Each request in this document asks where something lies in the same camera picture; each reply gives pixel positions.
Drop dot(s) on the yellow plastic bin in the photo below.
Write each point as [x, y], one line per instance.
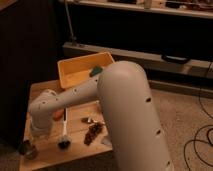
[74, 71]

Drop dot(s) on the teal sponge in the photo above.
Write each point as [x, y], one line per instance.
[96, 70]

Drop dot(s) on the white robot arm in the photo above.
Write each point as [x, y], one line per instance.
[124, 94]

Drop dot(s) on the dark metal cup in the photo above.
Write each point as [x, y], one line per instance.
[28, 149]

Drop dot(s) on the wooden table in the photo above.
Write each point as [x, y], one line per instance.
[49, 154]

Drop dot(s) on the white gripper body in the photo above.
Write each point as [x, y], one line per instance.
[40, 126]

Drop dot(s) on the black handle on shelf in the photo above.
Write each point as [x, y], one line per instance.
[176, 60]

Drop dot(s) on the metal stand pole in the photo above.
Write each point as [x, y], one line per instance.
[72, 36]

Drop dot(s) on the orange fruit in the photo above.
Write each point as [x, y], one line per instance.
[58, 115]

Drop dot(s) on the bunch of dark grapes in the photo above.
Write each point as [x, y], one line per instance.
[93, 131]

